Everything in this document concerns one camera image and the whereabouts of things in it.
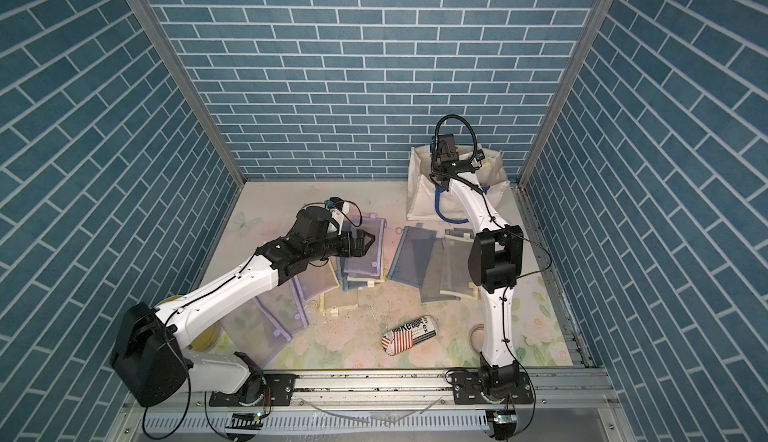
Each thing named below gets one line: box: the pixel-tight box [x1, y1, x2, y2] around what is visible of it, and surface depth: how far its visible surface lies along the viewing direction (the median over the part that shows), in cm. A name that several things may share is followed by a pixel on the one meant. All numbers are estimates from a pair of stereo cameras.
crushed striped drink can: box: [381, 315, 437, 356], surface depth 82 cm
